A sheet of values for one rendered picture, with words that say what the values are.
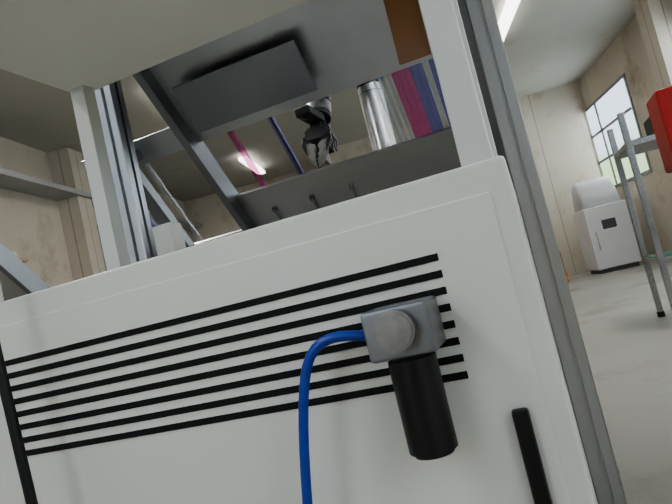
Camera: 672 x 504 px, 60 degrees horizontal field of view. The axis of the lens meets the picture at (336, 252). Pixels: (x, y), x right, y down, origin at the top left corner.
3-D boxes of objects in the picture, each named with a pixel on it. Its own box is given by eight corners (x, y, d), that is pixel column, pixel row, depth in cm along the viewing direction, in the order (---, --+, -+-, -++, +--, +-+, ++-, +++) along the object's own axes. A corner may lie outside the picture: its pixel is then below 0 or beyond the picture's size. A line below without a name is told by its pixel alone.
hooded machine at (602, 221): (646, 264, 770) (619, 170, 780) (601, 274, 776) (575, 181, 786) (627, 265, 836) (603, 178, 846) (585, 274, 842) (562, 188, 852)
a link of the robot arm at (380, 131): (426, 204, 173) (387, 50, 177) (398, 208, 167) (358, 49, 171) (403, 213, 182) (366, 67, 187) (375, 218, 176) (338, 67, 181)
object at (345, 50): (195, 151, 138) (200, 139, 142) (468, 54, 117) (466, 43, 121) (106, 24, 117) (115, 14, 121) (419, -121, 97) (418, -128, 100)
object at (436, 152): (268, 249, 163) (270, 241, 165) (505, 183, 142) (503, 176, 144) (235, 200, 151) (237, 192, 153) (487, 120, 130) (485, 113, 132)
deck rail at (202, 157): (263, 260, 162) (266, 245, 167) (269, 258, 162) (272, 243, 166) (98, 28, 118) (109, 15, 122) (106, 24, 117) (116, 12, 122)
